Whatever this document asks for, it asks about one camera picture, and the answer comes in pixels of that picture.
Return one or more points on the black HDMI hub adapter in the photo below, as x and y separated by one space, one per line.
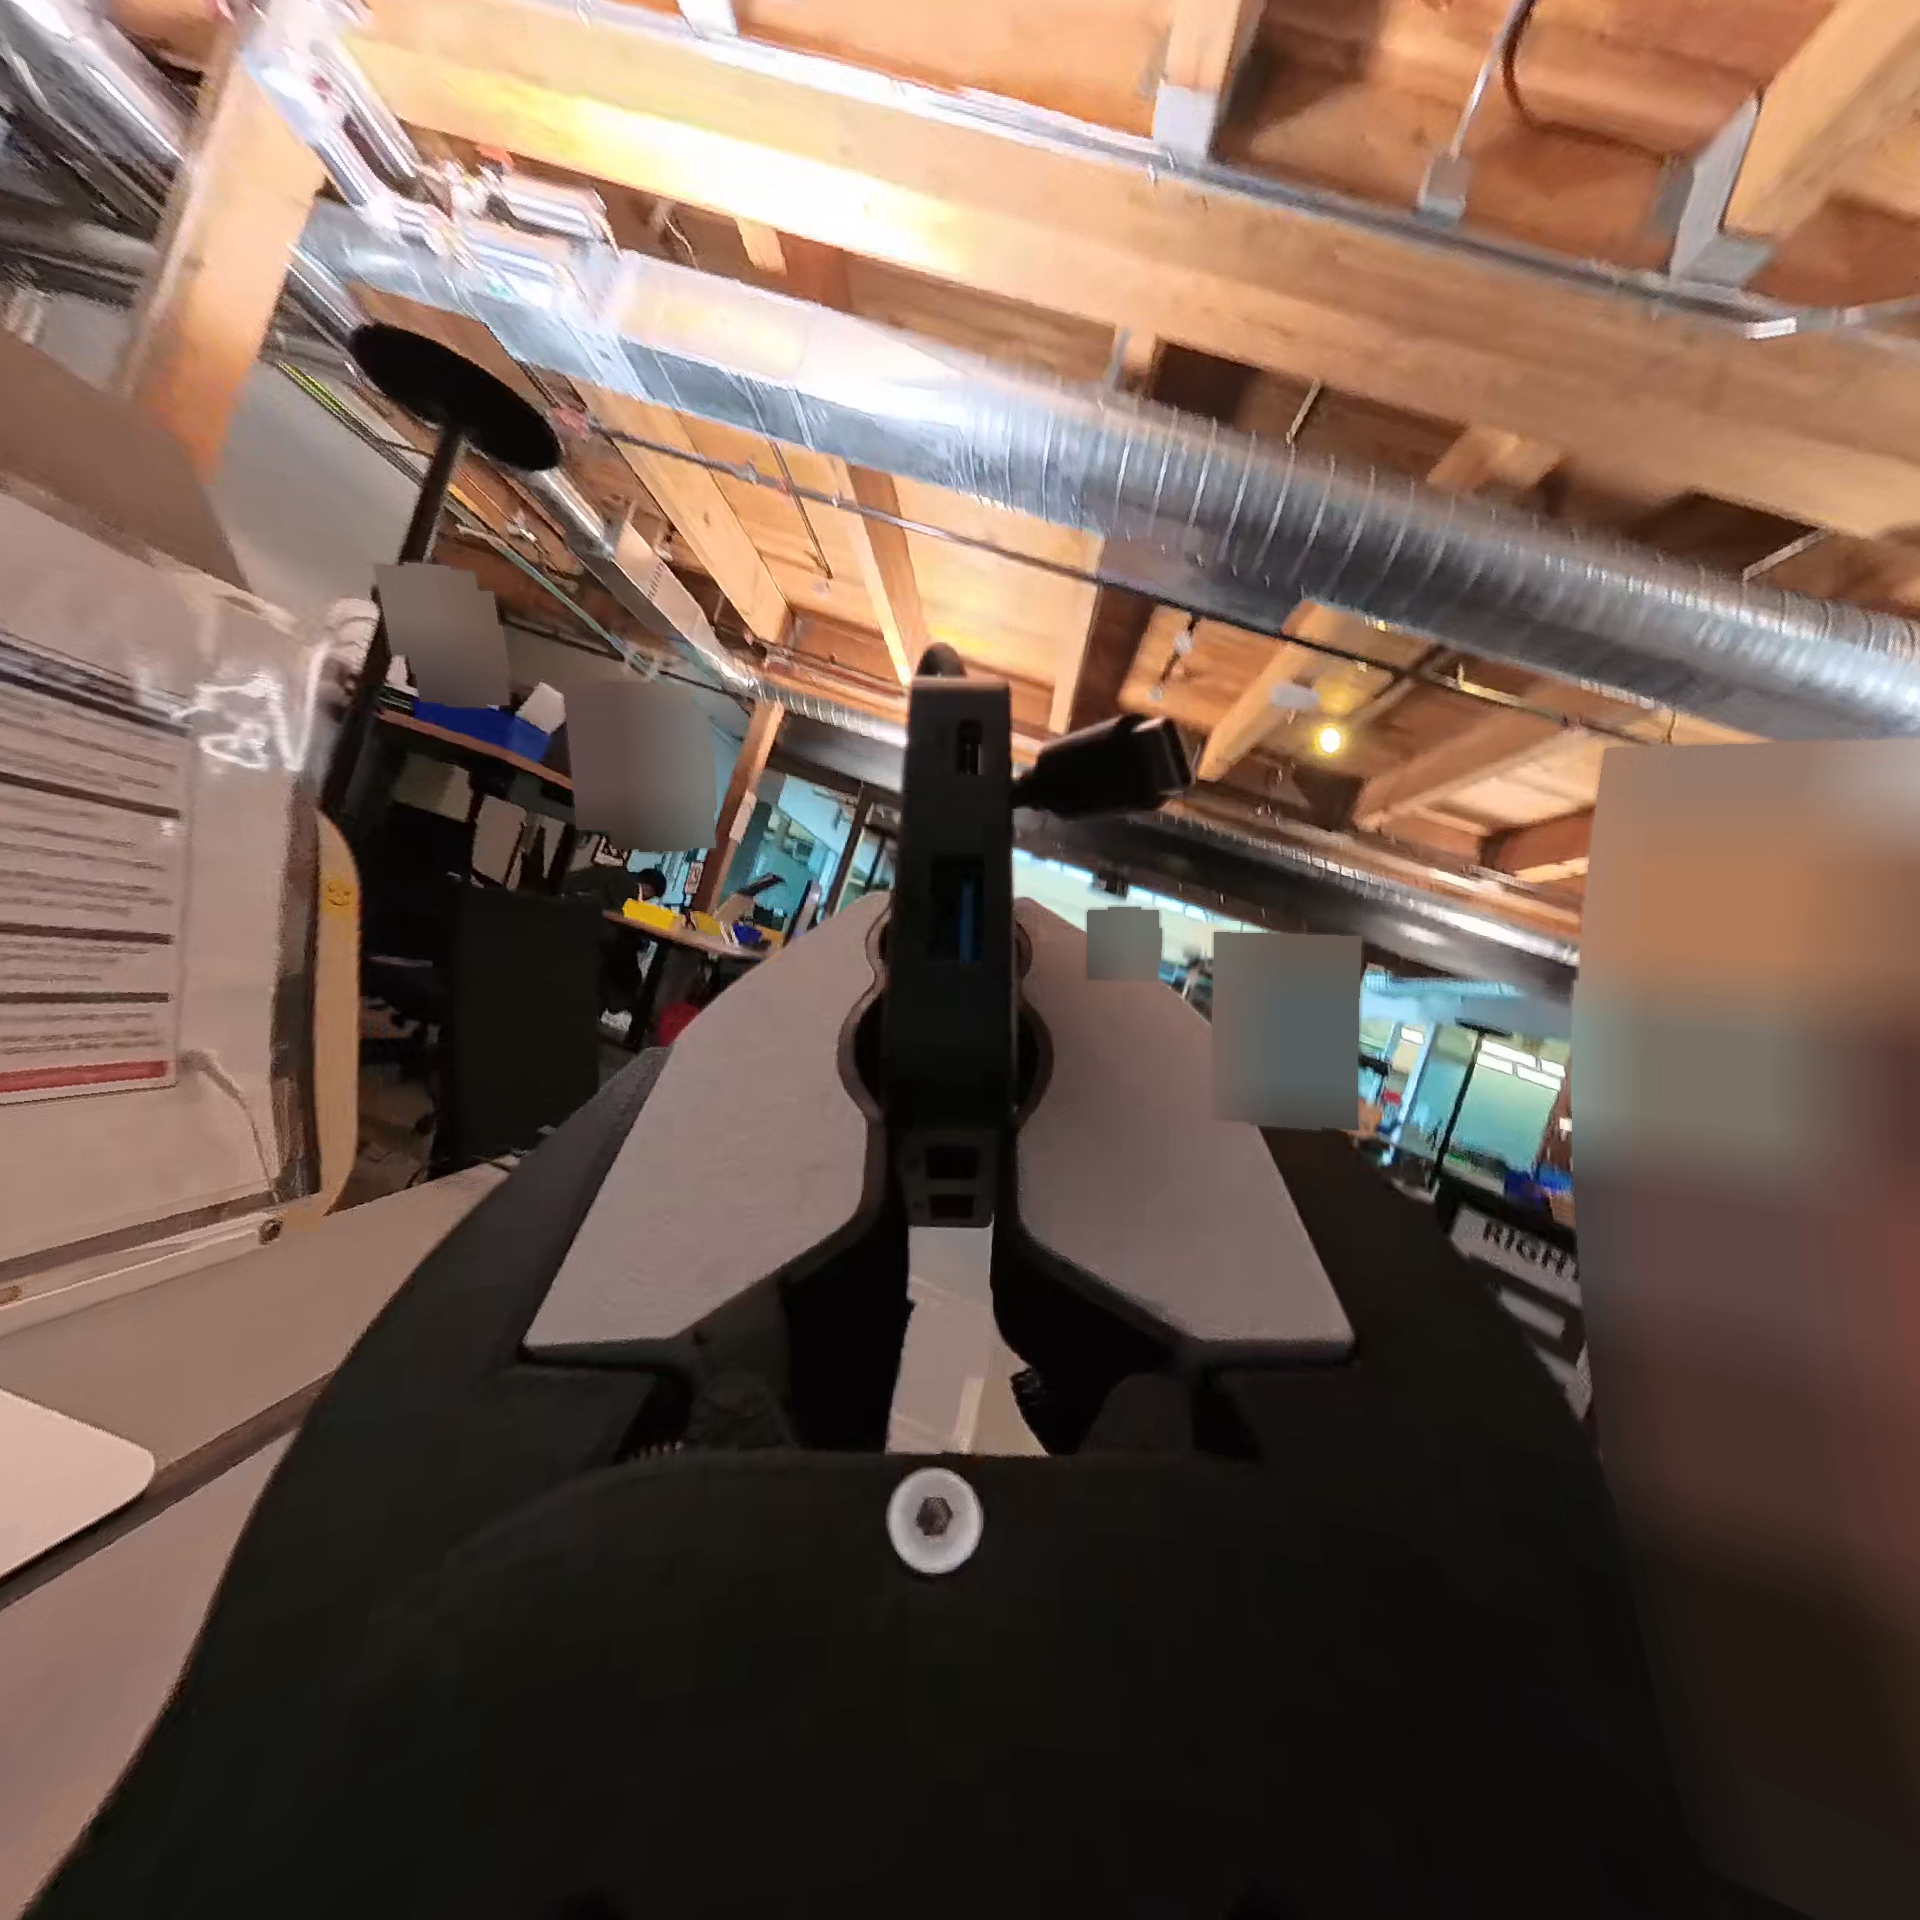
937 810

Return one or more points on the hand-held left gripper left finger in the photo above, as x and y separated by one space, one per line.
721 1170

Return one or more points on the blue storage bin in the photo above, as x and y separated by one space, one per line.
480 732

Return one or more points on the silver spiral air duct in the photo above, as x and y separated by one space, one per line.
1349 523

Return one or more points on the white stand base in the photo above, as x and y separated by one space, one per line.
60 1477

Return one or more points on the black cabinet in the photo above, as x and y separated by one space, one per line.
518 1035

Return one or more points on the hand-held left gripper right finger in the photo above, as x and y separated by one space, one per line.
1172 1201

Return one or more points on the black floor lamp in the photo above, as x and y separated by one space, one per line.
452 397

